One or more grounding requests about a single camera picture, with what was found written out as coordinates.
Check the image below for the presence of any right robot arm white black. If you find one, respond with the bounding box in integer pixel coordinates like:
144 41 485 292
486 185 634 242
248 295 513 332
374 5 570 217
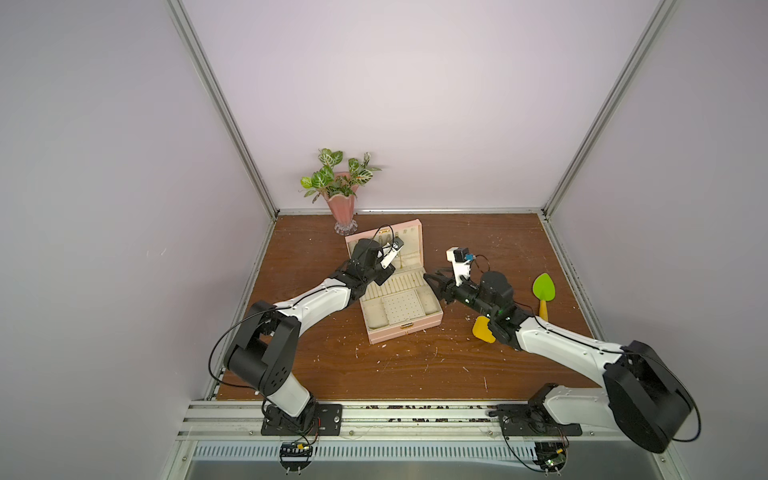
424 271 699 453

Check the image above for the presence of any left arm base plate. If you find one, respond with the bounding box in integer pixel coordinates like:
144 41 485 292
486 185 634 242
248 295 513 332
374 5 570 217
261 401 343 436

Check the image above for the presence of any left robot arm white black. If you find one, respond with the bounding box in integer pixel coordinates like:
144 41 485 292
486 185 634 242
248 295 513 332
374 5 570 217
222 236 404 435

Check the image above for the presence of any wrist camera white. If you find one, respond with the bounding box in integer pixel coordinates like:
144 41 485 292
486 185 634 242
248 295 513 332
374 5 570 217
380 236 404 269
446 247 475 286

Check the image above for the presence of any yellow toy shovel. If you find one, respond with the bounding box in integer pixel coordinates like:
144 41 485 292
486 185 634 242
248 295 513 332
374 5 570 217
472 316 496 344

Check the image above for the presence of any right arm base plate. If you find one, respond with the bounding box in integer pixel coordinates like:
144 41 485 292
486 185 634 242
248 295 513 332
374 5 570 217
487 404 583 437

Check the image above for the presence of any aluminium front rail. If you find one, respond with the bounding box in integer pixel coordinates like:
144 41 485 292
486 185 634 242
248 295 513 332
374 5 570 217
176 400 628 442

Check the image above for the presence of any pink jewelry box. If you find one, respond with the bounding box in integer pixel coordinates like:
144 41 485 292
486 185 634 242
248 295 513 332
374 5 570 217
345 219 443 344

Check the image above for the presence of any potted plant pink vase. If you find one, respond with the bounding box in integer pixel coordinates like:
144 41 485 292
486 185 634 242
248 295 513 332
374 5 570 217
300 148 381 236

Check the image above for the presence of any green toy trowel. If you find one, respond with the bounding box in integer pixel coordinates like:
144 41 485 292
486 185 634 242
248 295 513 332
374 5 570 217
532 273 556 321

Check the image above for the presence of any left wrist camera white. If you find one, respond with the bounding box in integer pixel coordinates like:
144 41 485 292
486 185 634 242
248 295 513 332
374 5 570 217
380 236 404 269

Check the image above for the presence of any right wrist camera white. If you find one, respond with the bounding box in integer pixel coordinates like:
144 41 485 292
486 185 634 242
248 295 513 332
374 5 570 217
446 247 475 286

